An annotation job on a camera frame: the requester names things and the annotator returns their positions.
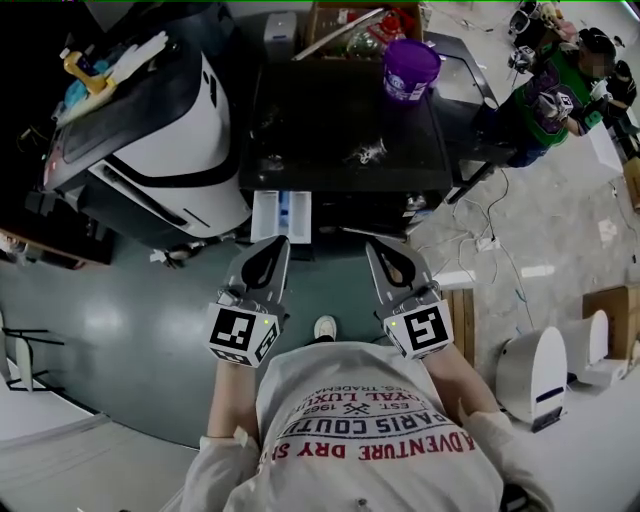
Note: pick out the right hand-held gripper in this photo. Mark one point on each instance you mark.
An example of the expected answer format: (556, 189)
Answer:
(425, 330)

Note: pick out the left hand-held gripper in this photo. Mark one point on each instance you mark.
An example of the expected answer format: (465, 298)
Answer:
(235, 330)

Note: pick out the white detergent drawer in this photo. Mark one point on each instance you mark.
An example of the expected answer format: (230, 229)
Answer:
(265, 215)

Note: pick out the person's right forearm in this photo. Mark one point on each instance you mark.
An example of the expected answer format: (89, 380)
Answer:
(460, 380)

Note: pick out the person's left forearm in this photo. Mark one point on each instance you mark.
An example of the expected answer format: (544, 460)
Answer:
(232, 400)

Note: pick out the black washing machine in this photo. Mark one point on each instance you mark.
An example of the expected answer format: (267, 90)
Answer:
(345, 125)

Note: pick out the wooden panel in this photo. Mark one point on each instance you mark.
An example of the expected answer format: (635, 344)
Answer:
(457, 325)

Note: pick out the person's white shoe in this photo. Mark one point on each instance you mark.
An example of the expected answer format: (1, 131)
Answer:
(325, 327)

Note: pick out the white power strip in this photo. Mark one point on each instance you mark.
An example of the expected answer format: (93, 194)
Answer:
(488, 244)

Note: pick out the white toilet with blue mark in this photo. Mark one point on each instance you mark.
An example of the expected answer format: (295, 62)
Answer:
(535, 375)

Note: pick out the white and black appliance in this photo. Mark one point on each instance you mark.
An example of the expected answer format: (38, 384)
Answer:
(165, 135)

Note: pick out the person's white printed shirt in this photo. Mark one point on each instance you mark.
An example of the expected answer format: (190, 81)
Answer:
(370, 450)

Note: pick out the black side table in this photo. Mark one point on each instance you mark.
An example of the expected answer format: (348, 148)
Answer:
(465, 90)

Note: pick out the purple plastic bucket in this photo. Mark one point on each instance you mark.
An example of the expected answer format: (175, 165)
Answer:
(407, 70)

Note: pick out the small white device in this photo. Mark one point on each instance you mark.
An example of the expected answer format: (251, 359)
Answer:
(280, 37)

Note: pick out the large brown cardboard box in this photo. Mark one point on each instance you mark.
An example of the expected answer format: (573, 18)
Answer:
(622, 310)

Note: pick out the wooden shelf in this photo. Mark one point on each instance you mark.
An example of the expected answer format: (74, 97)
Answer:
(45, 245)

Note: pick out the cardboard box of clutter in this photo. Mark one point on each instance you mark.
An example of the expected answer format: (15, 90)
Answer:
(360, 30)

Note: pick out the white glove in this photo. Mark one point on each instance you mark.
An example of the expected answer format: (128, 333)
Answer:
(137, 57)

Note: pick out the small brown cardboard box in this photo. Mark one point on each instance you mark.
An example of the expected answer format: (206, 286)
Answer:
(632, 185)

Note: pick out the blue cloth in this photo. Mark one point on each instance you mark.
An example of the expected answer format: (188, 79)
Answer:
(80, 92)

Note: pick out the yellow spray bottle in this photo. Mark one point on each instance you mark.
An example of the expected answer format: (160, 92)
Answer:
(82, 65)

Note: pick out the black frame chair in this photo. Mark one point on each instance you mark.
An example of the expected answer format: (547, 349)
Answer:
(25, 350)

